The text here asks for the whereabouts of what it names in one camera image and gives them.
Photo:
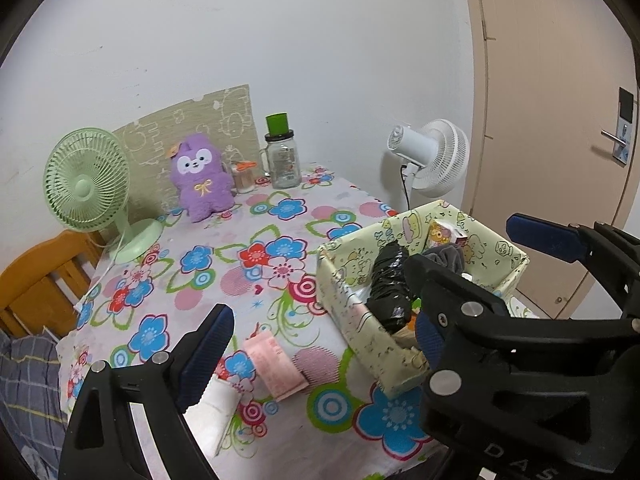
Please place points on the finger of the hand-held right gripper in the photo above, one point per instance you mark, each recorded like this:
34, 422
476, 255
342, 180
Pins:
475, 320
545, 239

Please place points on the wooden chair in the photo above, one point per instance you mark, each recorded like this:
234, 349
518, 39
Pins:
40, 280

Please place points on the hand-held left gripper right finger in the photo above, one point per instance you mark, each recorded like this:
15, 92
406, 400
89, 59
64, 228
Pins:
430, 335

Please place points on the white ribbed pack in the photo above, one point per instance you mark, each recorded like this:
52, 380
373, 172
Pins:
212, 410

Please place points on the beige door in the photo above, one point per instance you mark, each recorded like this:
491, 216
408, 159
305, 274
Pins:
545, 85

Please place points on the floral tablecloth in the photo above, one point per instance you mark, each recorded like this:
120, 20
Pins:
220, 270

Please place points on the blue plaid bedding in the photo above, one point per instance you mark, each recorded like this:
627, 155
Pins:
25, 375

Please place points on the pink tissue packet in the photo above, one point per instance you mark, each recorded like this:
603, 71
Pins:
275, 365

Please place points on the small jar with orange lid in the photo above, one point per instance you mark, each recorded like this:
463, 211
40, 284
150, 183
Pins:
245, 177

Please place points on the black crinkled plastic bag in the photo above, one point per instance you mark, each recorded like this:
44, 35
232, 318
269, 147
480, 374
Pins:
392, 280

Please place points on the yellow cartoon paper box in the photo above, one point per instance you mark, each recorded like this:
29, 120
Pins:
360, 330

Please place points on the white desk fan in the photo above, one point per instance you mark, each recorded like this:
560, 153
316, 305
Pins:
435, 160

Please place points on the green desk fan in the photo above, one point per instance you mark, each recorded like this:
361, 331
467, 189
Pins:
82, 187

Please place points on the purple plush toy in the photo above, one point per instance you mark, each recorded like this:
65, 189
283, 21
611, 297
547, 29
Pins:
200, 185

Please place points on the orange soft toy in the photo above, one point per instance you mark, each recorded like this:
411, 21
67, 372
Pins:
414, 321

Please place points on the glass mug with green lid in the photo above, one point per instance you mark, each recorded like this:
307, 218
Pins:
282, 165

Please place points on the green yellow soft toy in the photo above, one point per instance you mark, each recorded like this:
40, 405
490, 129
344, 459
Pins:
416, 304

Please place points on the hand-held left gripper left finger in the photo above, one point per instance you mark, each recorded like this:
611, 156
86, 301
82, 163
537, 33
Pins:
207, 355

